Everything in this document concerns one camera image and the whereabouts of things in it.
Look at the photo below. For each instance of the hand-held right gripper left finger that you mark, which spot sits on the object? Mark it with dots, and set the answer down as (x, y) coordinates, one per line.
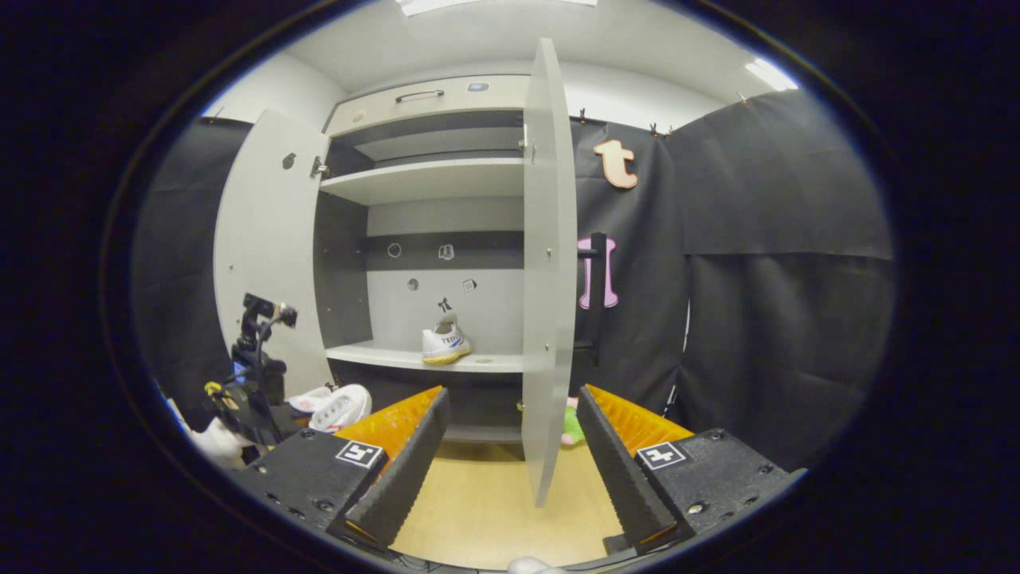
(410, 470)

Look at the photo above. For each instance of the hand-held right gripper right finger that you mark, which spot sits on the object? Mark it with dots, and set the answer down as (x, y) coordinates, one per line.
(617, 470)

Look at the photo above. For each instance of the white shoe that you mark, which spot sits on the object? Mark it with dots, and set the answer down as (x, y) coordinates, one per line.
(446, 343)
(339, 406)

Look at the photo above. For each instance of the grey cabinet door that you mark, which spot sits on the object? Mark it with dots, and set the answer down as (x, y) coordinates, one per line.
(550, 279)
(263, 239)

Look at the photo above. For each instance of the grey shoe cabinet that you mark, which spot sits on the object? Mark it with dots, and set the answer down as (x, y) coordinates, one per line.
(430, 179)

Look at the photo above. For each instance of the grey cabinet drawer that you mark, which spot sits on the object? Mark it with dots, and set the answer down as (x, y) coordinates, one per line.
(446, 108)

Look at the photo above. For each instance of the pink green plush toy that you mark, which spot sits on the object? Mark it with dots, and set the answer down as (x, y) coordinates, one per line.
(570, 426)

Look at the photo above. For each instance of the black backdrop cloth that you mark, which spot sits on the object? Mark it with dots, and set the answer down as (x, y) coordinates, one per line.
(757, 319)
(175, 239)

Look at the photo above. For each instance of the ceiling light panel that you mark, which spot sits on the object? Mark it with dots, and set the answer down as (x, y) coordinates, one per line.
(770, 74)
(494, 5)

